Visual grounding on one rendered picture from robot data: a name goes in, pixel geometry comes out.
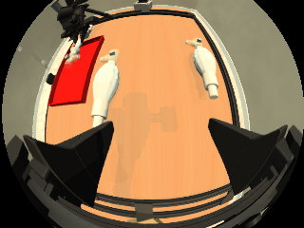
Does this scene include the white squeeze bag with beige valve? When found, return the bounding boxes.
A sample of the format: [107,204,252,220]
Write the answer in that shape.
[185,38,219,100]

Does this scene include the red tray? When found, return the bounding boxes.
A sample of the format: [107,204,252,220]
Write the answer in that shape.
[47,35,105,106]

